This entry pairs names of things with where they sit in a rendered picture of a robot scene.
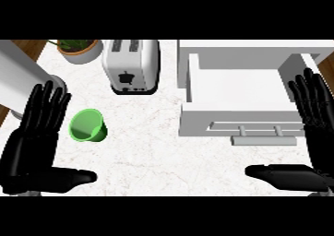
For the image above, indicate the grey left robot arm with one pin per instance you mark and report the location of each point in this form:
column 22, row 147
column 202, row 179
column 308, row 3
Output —
column 27, row 193

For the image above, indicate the potted plant in grey pot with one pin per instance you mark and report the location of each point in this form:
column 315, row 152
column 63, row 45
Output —
column 79, row 49

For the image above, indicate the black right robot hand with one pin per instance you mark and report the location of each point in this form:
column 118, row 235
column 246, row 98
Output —
column 320, row 147

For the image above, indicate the white toaster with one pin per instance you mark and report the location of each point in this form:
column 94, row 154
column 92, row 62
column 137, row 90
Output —
column 131, row 66

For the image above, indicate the white open drawer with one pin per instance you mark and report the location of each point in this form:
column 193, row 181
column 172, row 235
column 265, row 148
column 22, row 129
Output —
column 240, row 101

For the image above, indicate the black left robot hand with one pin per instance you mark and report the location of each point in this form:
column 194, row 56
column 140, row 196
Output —
column 27, row 153

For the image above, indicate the white drawer cabinet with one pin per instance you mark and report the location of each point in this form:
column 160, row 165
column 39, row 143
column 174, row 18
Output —
column 245, row 55

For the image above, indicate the green cup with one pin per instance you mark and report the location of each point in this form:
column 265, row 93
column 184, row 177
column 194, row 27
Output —
column 88, row 125

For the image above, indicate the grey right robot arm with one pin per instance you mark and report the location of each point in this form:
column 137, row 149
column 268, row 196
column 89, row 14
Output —
column 323, row 193

